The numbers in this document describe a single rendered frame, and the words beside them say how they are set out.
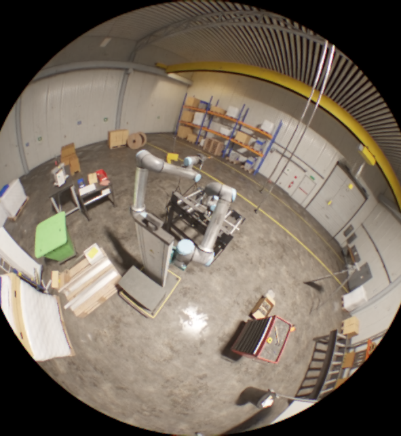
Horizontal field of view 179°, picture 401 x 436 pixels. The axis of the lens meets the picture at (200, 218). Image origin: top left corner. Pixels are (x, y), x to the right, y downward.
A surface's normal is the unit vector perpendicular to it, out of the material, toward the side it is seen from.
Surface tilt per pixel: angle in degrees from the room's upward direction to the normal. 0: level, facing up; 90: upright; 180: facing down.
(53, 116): 90
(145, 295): 0
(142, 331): 0
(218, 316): 0
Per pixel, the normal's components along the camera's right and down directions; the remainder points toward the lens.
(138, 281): 0.28, -0.67
